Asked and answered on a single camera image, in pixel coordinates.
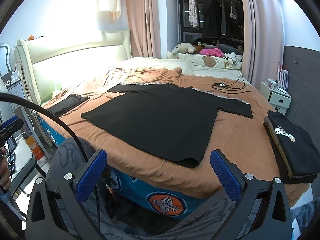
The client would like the black t-shirt patterned trim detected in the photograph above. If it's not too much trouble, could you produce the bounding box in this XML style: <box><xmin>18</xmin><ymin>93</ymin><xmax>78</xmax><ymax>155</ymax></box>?
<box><xmin>81</xmin><ymin>83</ymin><xmax>253</xmax><ymax>168</ymax></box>

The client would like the person's left hand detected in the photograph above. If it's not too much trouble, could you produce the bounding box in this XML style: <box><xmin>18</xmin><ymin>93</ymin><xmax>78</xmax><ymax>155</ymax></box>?
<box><xmin>0</xmin><ymin>147</ymin><xmax>11</xmax><ymax>190</ymax></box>

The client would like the brown fleece blanket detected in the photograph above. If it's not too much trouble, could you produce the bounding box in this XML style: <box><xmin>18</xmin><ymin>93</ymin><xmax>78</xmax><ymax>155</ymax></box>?
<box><xmin>39</xmin><ymin>67</ymin><xmax>309</xmax><ymax>208</ymax></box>

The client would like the folded black cloth near headboard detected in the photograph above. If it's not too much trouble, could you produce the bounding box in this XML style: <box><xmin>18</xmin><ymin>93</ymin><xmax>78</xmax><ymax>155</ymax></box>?
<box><xmin>47</xmin><ymin>94</ymin><xmax>89</xmax><ymax>118</ymax></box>

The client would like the cream padded headboard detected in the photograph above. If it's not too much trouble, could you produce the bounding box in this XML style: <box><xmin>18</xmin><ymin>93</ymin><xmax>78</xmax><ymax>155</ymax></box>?
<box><xmin>14</xmin><ymin>30</ymin><xmax>132</xmax><ymax>105</ymax></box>

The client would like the white bedside cabinet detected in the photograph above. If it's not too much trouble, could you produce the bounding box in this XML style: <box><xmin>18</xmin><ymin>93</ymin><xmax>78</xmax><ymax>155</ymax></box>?
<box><xmin>259</xmin><ymin>82</ymin><xmax>291</xmax><ymax>115</ymax></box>

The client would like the white bed sheet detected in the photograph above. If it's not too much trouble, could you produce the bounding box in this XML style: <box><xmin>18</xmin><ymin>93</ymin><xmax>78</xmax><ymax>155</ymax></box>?
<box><xmin>106</xmin><ymin>57</ymin><xmax>250</xmax><ymax>88</ymax></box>

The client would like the pink plush toy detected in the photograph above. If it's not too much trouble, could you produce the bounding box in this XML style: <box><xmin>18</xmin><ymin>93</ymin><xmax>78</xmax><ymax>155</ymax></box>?
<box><xmin>200</xmin><ymin>48</ymin><xmax>225</xmax><ymax>58</ymax></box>

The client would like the cream plush toy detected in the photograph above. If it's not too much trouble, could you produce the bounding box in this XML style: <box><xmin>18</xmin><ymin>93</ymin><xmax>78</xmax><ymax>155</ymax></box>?
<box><xmin>171</xmin><ymin>43</ymin><xmax>196</xmax><ymax>55</ymax></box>

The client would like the pink curtain left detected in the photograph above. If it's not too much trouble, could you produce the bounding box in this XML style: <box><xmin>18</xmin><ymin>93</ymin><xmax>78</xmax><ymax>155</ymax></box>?
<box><xmin>126</xmin><ymin>0</ymin><xmax>161</xmax><ymax>57</ymax></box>

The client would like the pink curtain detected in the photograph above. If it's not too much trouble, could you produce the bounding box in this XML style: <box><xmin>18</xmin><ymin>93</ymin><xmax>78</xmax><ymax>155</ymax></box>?
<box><xmin>242</xmin><ymin>0</ymin><xmax>284</xmax><ymax>88</ymax></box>
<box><xmin>126</xmin><ymin>0</ymin><xmax>161</xmax><ymax>57</ymax></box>

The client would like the hanging floral garment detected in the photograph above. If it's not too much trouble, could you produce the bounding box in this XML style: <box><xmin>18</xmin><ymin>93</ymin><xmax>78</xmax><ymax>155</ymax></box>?
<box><xmin>188</xmin><ymin>0</ymin><xmax>200</xmax><ymax>30</ymax></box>

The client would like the hanging black coat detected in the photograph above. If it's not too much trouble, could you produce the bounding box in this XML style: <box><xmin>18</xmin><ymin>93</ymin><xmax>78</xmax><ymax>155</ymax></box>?
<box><xmin>201</xmin><ymin>0</ymin><xmax>221</xmax><ymax>39</ymax></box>

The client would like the pink curtain right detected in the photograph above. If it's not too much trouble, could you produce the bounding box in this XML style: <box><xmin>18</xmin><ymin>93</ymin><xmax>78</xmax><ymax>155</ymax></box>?
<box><xmin>242</xmin><ymin>0</ymin><xmax>284</xmax><ymax>88</ymax></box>

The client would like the black cable with device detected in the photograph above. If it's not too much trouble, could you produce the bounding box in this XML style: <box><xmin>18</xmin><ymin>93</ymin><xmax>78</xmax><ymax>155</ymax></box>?
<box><xmin>211</xmin><ymin>73</ymin><xmax>249</xmax><ymax>94</ymax></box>

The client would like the white wire rack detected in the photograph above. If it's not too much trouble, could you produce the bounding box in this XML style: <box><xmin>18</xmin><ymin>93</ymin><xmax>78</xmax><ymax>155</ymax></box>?
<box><xmin>277</xmin><ymin>62</ymin><xmax>289</xmax><ymax>92</ymax></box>

